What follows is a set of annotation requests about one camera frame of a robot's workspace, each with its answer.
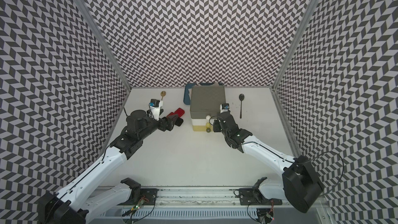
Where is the white drawer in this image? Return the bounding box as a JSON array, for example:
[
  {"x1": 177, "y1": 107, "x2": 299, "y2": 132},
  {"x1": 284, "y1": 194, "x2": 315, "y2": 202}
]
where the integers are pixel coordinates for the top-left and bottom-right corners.
[{"x1": 191, "y1": 115, "x2": 211, "y2": 127}]

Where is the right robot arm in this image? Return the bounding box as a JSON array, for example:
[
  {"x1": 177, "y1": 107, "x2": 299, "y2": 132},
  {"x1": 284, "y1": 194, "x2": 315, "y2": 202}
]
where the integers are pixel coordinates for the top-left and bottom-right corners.
[{"x1": 213, "y1": 112, "x2": 324, "y2": 213}]

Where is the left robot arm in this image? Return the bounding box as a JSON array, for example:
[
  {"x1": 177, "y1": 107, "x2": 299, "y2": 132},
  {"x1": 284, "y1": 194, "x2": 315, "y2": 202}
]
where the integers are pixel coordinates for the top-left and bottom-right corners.
[{"x1": 37, "y1": 110, "x2": 179, "y2": 224}]

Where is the black brooch box right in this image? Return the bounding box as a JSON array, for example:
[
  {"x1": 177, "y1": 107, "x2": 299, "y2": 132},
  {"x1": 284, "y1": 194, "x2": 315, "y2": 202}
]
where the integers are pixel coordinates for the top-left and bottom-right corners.
[{"x1": 175, "y1": 117, "x2": 183, "y2": 127}]

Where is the red brooch box far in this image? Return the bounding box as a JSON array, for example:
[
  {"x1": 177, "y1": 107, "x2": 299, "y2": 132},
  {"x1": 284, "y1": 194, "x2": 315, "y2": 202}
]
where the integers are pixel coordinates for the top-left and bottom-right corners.
[{"x1": 174, "y1": 108, "x2": 185, "y2": 118}]

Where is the yellow bottom drawer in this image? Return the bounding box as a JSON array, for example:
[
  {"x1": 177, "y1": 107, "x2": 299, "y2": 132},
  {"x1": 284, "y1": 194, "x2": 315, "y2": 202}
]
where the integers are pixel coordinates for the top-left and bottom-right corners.
[{"x1": 192, "y1": 123, "x2": 212, "y2": 133}]

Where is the grey drawer cabinet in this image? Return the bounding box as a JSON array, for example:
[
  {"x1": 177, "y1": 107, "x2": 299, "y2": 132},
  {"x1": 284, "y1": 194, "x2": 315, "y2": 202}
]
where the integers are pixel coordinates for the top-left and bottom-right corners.
[{"x1": 190, "y1": 85, "x2": 226, "y2": 119}]

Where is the teal tray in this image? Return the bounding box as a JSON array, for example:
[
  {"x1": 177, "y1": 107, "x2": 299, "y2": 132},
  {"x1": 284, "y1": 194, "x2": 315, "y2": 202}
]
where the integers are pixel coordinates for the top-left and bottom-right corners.
[{"x1": 183, "y1": 83, "x2": 212, "y2": 105}]

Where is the black spoon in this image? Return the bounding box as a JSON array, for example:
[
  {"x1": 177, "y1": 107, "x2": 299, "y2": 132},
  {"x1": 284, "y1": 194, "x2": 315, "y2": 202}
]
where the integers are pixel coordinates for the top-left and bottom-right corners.
[{"x1": 239, "y1": 94, "x2": 245, "y2": 119}]

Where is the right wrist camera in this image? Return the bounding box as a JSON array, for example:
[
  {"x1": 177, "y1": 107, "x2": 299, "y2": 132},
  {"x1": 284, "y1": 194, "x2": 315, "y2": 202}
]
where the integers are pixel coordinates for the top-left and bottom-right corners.
[{"x1": 220, "y1": 103, "x2": 230, "y2": 113}]

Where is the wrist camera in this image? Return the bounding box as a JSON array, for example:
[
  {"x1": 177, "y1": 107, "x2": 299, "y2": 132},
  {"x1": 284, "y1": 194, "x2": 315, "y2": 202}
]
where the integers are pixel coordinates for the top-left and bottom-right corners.
[
  {"x1": 220, "y1": 103, "x2": 230, "y2": 113},
  {"x1": 149, "y1": 99, "x2": 163, "y2": 120}
]

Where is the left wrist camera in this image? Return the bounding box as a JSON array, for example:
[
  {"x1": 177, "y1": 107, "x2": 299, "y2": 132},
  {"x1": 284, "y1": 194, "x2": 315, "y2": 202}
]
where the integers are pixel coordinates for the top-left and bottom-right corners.
[{"x1": 149, "y1": 99, "x2": 163, "y2": 120}]

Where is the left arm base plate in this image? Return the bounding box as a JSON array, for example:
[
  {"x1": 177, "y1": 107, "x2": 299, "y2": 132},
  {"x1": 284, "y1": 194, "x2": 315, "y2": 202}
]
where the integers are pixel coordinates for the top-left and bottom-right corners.
[{"x1": 119, "y1": 188, "x2": 159, "y2": 206}]

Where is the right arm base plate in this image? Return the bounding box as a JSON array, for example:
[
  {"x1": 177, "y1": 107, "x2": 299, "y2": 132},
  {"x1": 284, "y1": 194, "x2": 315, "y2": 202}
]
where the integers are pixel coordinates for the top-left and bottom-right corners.
[{"x1": 234, "y1": 188, "x2": 283, "y2": 206}]

